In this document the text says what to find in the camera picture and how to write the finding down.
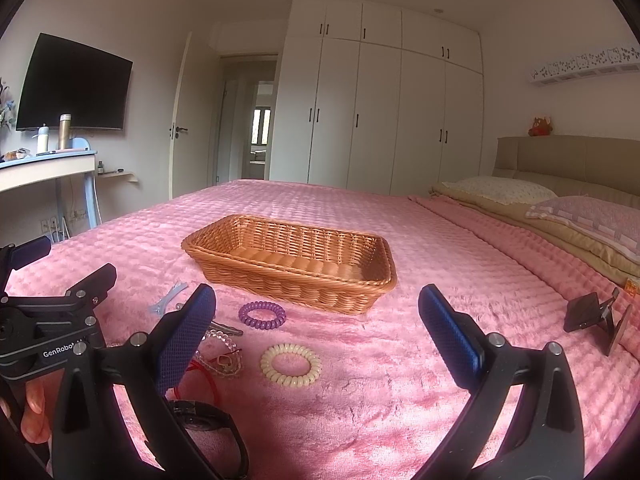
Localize light blue hair clip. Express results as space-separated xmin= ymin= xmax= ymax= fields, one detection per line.
xmin=148 ymin=283 xmax=189 ymax=316

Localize black wristband watch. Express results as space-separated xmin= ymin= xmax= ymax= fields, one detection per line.
xmin=168 ymin=400 xmax=250 ymax=479

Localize clear crystal bead bracelet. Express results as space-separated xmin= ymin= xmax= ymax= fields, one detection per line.
xmin=193 ymin=327 xmax=244 ymax=378

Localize purple spiral hair tie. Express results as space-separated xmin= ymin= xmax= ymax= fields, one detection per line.
xmin=237 ymin=300 xmax=288 ymax=331

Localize cream spiral hair tie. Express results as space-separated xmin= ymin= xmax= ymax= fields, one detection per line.
xmin=259 ymin=342 xmax=324 ymax=388

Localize brown wicker basket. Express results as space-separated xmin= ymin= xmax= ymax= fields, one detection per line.
xmin=181 ymin=214 xmax=397 ymax=315

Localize white bedroom door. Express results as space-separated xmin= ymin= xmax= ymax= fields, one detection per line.
xmin=168 ymin=32 xmax=217 ymax=200

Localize left hand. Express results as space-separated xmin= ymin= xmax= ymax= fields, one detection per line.
xmin=21 ymin=370 xmax=62 ymax=444

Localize white blue desk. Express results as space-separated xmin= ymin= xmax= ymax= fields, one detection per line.
xmin=1 ymin=138 xmax=101 ymax=242

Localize white bottle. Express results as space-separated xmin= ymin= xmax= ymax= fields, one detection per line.
xmin=36 ymin=125 xmax=50 ymax=155

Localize black phone stand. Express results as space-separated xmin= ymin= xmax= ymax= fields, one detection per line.
xmin=563 ymin=287 xmax=632 ymax=356

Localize gold thermos bottle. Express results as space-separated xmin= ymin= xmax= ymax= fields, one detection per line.
xmin=58 ymin=114 xmax=72 ymax=150

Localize pink patterned pillow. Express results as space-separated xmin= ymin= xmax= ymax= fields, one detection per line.
xmin=525 ymin=196 xmax=640 ymax=263

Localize pink bed blanket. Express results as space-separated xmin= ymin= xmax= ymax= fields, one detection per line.
xmin=8 ymin=181 xmax=639 ymax=479

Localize white floral pillow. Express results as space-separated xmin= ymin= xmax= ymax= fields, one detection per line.
xmin=440 ymin=176 xmax=558 ymax=205

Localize beige bed headboard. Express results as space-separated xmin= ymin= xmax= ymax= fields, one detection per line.
xmin=492 ymin=136 xmax=639 ymax=196

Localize red plush toy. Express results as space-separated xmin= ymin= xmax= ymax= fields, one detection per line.
xmin=528 ymin=117 xmax=553 ymax=136

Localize white wardrobe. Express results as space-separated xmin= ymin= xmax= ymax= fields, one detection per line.
xmin=269 ymin=0 xmax=484 ymax=195

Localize small wall shelf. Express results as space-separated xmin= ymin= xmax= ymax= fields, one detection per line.
xmin=96 ymin=169 xmax=139 ymax=183

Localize black wall television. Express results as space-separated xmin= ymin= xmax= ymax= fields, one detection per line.
xmin=16 ymin=32 xmax=132 ymax=130

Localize white decorative wall shelf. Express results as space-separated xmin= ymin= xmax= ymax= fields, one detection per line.
xmin=529 ymin=46 xmax=639 ymax=87

